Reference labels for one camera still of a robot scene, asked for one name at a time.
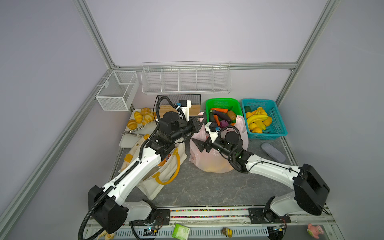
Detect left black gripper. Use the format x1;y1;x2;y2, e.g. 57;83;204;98
170;115;207;142

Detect pink plastic grocery bag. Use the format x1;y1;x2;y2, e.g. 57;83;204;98
190;115;249;174

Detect white canvas tote bag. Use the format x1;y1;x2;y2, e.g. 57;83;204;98
119;134;187;201

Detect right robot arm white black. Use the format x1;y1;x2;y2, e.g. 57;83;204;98
192;126;330;223

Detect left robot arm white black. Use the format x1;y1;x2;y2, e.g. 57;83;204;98
78;96;207;240

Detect purple onion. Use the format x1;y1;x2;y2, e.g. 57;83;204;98
220;120;230;129

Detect dark purple eggplant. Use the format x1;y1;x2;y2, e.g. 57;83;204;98
211;110;232;124

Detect orange carrot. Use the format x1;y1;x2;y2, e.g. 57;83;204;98
211;108;229;114

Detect green plastic basket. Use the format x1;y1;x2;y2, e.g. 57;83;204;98
205;98;243;122

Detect brown potato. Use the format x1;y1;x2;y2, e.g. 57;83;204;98
227;110;237;122

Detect croissant bread right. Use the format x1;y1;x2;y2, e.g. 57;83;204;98
141;108;157;126

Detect croissant bread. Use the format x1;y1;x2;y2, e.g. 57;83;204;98
134;112;144;124
127;120;138;130
141;108;157;126

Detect white bread tray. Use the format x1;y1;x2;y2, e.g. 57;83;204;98
119;108;156;149

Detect croissant bread middle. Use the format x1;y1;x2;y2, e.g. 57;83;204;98
134;112;144;124

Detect croissant bread front left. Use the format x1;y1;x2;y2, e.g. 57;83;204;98
127;120;138;130

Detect yellow banana bunch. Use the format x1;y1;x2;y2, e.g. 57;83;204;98
245;106;273;134

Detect metal tongs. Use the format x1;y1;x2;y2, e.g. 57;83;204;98
121;126;148;138

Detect teal plastic basket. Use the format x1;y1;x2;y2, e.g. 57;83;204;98
241;99;287;140

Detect grey oval pad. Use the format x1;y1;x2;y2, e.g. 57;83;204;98
261;143;286;163

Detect green small box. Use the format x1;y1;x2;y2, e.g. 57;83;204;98
172;224;191;240

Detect small yellow round toy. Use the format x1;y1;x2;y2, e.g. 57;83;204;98
221;228;233;238

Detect pink toy figure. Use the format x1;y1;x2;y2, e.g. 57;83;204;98
307;223;325;240

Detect black wire shelf wooden board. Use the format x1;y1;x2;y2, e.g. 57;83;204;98
153;94;203;125

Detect white wire wall basket long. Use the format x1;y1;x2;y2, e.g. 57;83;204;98
141;61;232;95

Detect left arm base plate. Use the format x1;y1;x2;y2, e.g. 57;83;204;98
133;209;171;226

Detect white mesh wall box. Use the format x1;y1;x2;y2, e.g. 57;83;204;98
96;71;140;112

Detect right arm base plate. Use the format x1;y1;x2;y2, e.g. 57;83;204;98
248;207;291;224

